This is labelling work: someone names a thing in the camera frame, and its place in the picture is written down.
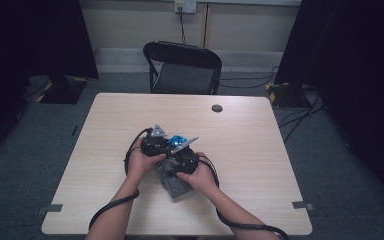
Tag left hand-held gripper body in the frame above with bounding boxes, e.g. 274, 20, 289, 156
141, 123, 172, 158

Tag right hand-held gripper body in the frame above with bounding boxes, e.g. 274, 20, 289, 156
169, 136, 202, 176

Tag blue toy car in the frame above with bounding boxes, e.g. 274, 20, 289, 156
167, 134, 188, 148

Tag grey cloth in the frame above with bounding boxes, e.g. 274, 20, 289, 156
155, 157, 195, 200

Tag person's right hand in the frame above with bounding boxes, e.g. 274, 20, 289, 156
175, 151, 220, 198

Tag person's left hand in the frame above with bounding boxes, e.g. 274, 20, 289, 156
125, 137, 168, 184

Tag black folding chair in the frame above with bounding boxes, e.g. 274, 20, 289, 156
142, 40, 223, 96

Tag black stand base striped tape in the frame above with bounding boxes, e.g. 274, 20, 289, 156
264, 81, 312, 109
35, 75, 90, 105

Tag grey tape strip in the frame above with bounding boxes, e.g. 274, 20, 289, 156
36, 203, 64, 216
291, 200, 315, 212

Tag dark curtain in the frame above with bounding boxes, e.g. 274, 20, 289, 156
0, 0, 100, 168
274, 0, 384, 216

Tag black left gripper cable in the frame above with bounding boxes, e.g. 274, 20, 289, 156
88, 127, 155, 232

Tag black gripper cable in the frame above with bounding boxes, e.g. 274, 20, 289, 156
88, 127, 155, 232
197, 155, 290, 240

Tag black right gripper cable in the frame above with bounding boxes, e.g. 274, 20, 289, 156
197, 155, 290, 240

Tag black plugged power cable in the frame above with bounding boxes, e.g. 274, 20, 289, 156
178, 6, 187, 45

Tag black floor cables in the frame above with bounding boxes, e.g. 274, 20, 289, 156
219, 65, 326, 145

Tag white wall socket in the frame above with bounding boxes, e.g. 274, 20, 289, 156
174, 0, 198, 15

